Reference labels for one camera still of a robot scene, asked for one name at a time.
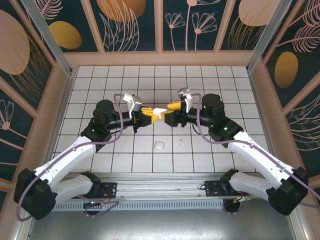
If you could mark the white earbud charging case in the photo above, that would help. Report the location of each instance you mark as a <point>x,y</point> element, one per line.
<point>158,112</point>

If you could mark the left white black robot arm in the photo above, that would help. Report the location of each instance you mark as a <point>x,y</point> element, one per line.
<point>70,152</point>

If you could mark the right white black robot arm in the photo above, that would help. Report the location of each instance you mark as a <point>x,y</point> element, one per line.
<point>255,155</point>

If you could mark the white rounded square case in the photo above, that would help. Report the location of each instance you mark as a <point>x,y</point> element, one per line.
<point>159,145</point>

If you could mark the grey metal sheet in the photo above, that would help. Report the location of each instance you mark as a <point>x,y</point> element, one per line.
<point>160,225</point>

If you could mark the aluminium mounting rail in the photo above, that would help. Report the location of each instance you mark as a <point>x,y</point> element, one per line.
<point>160,186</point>

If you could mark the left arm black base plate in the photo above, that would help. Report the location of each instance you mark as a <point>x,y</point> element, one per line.
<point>111,186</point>

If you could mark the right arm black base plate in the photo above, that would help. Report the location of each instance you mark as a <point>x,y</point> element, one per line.
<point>211,190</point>

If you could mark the aluminium frame post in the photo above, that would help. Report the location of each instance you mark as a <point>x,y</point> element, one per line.
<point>50,42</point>
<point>262,37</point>

